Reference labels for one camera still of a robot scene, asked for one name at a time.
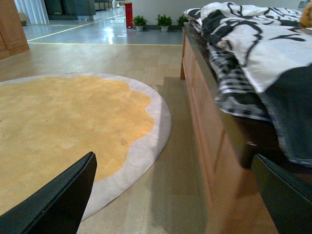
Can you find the striped black white bedsheet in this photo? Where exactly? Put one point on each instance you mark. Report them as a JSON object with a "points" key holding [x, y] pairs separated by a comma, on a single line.
{"points": [[235, 95]]}

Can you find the red cylindrical fire extinguisher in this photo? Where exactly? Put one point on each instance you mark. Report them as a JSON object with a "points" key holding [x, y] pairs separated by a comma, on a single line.
{"points": [[129, 15]]}

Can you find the wooden cabinet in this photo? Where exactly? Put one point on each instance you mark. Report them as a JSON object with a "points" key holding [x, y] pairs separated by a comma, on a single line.
{"points": [[12, 37]]}

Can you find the potted green plant right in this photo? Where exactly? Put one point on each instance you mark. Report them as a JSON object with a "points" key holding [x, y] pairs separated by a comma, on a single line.
{"points": [[180, 22]]}

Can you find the orange plush dinosaur toy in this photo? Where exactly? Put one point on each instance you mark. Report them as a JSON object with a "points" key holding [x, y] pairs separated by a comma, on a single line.
{"points": [[306, 17]]}

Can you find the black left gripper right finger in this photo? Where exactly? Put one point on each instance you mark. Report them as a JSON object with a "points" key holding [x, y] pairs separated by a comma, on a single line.
{"points": [[287, 197]]}

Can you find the potted green plant left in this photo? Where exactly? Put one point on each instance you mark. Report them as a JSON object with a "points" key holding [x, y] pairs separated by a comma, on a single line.
{"points": [[139, 22]]}

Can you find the wooden bed frame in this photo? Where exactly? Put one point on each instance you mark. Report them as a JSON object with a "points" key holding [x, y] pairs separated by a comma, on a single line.
{"points": [[226, 146]]}

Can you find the potted green plant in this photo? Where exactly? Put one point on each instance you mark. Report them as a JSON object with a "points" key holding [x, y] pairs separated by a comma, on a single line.
{"points": [[180, 22], [164, 22], [139, 22]]}

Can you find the round yellow grey-rimmed rug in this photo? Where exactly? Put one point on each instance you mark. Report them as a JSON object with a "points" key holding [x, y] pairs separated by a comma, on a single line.
{"points": [[47, 123]]}

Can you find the potted green plant middle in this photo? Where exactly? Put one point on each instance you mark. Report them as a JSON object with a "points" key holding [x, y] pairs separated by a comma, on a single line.
{"points": [[164, 22]]}

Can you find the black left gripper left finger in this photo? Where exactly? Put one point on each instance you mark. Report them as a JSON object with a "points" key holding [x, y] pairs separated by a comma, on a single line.
{"points": [[57, 207]]}

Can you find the black and white duvet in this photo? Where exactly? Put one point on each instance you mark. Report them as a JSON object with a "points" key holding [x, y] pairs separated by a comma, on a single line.
{"points": [[275, 55]]}

